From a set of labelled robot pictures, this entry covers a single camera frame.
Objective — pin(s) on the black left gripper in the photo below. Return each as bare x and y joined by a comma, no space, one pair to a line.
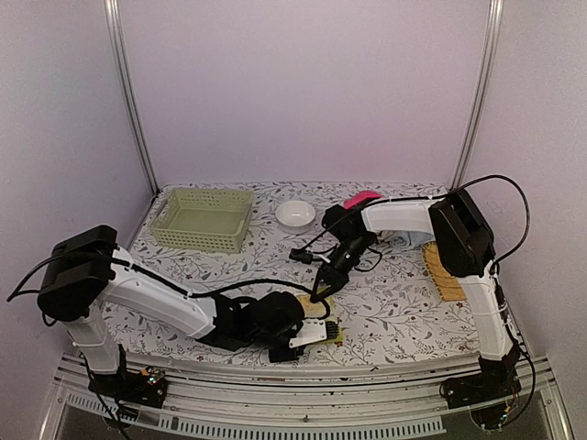
286,357

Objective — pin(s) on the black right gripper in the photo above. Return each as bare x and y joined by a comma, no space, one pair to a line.
331,277

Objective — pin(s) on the green crocodile pattern towel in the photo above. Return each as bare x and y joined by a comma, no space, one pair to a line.
324,311

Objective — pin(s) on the light blue towel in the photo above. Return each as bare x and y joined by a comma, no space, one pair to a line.
408,240

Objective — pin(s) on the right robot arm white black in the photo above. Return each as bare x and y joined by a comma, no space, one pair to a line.
464,249

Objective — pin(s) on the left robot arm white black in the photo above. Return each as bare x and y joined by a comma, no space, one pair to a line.
90,269

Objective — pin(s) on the white ceramic bowl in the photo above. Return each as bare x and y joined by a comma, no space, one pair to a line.
295,217

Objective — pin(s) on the pink towel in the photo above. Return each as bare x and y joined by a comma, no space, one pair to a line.
361,198

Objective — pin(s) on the yellow woven bamboo tray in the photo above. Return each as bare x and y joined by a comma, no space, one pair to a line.
447,285

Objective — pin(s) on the green plastic basket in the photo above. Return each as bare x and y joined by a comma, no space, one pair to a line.
210,220

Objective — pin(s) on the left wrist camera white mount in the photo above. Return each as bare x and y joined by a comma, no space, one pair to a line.
312,331

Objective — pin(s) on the aluminium front rail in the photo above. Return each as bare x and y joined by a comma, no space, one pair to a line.
401,401

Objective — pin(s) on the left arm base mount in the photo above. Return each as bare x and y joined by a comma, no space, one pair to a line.
146,388

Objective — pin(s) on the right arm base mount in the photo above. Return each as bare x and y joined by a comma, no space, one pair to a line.
491,396

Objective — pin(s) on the right aluminium frame post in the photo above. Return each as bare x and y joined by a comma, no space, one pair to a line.
489,49

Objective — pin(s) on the aluminium frame post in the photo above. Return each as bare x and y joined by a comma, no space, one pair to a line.
489,49
116,37

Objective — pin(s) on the left aluminium frame post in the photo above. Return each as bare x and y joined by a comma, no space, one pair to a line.
116,37

